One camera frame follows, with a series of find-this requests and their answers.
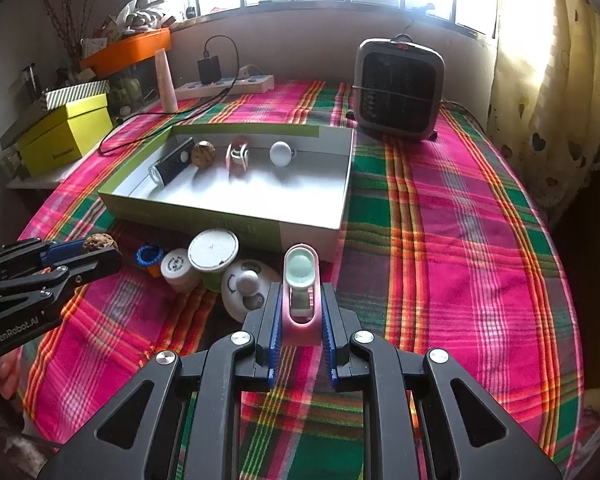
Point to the yellow box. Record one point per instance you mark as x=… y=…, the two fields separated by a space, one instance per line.
x=60 y=135

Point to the white smiley dome toy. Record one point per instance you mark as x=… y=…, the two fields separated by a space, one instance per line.
x=245 y=290

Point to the small white jar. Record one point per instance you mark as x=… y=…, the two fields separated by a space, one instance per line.
x=177 y=267

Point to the black bike light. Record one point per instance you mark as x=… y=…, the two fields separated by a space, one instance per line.
x=172 y=162

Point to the heart print curtain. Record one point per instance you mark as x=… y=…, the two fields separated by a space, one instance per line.
x=545 y=85

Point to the pink plastic clip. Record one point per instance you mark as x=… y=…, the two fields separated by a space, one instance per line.
x=237 y=157

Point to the white side table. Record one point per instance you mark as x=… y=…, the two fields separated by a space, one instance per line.
x=40 y=177

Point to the glass tank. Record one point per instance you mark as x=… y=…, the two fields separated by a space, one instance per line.
x=132 y=87

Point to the pink and white small bottle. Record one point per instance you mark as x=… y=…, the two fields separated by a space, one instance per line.
x=300 y=322

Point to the grey patterned box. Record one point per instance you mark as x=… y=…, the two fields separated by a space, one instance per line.
x=25 y=127

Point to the green white cardboard box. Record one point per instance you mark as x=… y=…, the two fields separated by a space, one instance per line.
x=260 y=195

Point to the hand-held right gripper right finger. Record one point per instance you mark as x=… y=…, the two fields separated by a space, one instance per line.
x=328 y=340

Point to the white power strip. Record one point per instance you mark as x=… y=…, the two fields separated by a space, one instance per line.
x=240 y=85

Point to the brown walnut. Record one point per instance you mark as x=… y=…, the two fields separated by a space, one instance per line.
x=100 y=241
x=203 y=153

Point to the cream tube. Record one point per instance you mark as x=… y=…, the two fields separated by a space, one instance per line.
x=167 y=85

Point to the striped gift box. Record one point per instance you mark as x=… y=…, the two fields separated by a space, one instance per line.
x=75 y=92

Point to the black charger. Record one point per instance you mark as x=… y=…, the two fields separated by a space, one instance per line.
x=208 y=71

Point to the orange tray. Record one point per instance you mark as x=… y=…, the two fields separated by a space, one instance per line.
x=125 y=52

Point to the dried branches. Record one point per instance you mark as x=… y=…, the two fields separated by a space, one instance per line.
x=65 y=25

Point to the pile of papers and packets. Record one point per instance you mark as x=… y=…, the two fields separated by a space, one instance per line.
x=130 y=15

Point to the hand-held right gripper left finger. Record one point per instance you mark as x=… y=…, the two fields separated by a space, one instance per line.
x=275 y=340

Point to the person's left hand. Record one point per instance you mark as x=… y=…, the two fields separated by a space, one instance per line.
x=7 y=375

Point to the white ball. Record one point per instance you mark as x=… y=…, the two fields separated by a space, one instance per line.
x=281 y=154

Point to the green cup with white lid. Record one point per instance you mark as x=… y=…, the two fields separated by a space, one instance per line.
x=212 y=250

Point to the grey space heater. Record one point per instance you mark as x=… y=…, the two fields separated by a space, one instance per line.
x=397 y=90

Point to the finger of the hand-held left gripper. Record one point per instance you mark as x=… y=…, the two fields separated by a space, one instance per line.
x=97 y=262
x=65 y=252

